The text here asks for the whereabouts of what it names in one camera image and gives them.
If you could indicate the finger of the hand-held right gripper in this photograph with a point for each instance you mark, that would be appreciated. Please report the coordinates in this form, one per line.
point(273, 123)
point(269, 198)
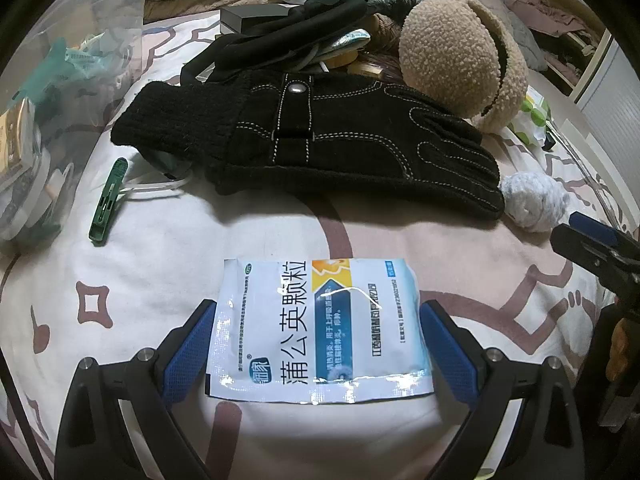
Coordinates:
point(580, 247)
point(595, 227)

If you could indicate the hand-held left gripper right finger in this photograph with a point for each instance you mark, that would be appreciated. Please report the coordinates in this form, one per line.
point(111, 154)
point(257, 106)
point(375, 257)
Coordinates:
point(445, 347)

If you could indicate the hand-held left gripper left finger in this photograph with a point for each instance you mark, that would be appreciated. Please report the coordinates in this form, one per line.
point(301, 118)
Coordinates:
point(190, 347)

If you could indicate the white medicine sachet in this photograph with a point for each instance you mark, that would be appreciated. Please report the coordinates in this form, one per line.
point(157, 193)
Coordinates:
point(300, 330)

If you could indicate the green clothespin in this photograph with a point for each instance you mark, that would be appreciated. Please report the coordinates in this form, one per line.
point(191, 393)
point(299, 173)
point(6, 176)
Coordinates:
point(106, 205)

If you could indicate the beige fleece slipper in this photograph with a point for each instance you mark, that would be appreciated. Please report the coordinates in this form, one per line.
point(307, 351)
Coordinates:
point(450, 50)

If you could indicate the clear plastic storage bin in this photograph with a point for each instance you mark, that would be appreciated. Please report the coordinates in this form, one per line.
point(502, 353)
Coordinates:
point(60, 125)

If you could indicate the white crumpled cloth ball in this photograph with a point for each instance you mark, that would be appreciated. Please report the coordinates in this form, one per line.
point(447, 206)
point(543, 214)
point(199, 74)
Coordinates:
point(535, 202)

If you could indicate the white sliding door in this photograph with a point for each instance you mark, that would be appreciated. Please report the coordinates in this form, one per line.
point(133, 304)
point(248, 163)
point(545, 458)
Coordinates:
point(610, 110)

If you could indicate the green dotted wipes pack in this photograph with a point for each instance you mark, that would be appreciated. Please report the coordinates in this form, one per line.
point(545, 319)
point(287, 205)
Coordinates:
point(535, 120)

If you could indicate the white closet niche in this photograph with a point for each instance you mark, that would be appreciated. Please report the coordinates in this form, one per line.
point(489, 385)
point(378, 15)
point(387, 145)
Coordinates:
point(555, 45)

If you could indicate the pink clothes pile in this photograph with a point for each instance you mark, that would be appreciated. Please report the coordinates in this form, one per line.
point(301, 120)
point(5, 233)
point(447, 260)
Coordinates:
point(540, 10)

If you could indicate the gold box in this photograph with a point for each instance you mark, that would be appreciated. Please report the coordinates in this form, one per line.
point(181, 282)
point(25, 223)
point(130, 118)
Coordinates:
point(15, 135)

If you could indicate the brown fuzzy hair accessory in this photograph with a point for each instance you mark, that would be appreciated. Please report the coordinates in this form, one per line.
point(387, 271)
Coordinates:
point(387, 35)

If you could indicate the black feather accessory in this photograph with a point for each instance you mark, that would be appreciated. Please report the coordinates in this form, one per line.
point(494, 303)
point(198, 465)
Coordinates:
point(400, 2)

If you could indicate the teal plastic packet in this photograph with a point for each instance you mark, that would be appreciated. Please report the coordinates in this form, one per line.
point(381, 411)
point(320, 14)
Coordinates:
point(55, 70)

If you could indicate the black padded bag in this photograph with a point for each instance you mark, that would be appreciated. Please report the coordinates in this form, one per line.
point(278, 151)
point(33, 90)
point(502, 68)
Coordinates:
point(280, 45)

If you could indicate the black box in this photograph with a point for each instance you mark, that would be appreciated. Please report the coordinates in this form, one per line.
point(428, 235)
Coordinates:
point(250, 20)

